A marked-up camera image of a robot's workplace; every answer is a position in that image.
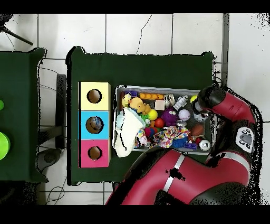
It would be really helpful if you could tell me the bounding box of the small yellow ball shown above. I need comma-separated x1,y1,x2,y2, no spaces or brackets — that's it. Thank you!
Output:
147,109,159,121

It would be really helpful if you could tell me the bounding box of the upright dark soda can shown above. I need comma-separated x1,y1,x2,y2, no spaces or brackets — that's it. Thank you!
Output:
199,139,211,152

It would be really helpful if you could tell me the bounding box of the orange toy brick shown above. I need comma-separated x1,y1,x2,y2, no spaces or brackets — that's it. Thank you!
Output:
140,92,165,100

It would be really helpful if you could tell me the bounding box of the orange foam duck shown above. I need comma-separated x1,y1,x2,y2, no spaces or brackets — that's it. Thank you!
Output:
129,97,151,116

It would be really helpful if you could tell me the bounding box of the brown toy football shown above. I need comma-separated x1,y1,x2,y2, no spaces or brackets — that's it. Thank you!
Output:
190,124,205,137

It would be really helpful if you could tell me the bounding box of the wooden box with three holes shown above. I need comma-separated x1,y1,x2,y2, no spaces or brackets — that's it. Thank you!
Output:
78,81,111,169

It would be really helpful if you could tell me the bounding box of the small orange ball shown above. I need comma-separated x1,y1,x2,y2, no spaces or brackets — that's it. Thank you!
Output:
153,118,165,129

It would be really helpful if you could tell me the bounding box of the open-top silver can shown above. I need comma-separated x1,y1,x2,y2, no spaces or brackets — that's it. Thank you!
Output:
164,94,176,108

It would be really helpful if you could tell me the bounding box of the purple googly-eyed monster toy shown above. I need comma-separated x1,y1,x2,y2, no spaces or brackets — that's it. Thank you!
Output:
160,107,178,127

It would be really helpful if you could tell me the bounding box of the multicolour polka dot cloth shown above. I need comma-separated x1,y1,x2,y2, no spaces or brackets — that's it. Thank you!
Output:
149,126,190,150

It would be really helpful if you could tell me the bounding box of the small yellow rubber duck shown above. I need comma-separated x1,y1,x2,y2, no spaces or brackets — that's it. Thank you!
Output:
121,94,132,108

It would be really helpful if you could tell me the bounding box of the bright green round bowl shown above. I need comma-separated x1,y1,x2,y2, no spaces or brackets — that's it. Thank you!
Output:
0,132,11,161

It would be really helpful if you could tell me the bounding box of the cream knit cloth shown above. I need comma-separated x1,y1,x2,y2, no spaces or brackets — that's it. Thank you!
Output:
113,107,146,158

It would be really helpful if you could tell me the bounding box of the wooden cube block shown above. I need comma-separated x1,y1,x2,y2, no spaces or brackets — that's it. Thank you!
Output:
154,99,166,111

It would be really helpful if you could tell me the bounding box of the shallow clear mesh bin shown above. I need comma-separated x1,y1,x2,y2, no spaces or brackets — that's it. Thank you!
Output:
114,86,218,155

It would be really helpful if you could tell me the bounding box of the green cloth side table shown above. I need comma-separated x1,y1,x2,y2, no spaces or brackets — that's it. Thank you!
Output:
0,48,47,183

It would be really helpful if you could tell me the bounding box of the clear plastic blue label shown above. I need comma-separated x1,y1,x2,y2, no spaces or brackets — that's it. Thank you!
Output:
90,118,103,131
193,113,211,124

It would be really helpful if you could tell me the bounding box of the white baseball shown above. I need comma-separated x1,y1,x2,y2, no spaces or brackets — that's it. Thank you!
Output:
178,109,191,122

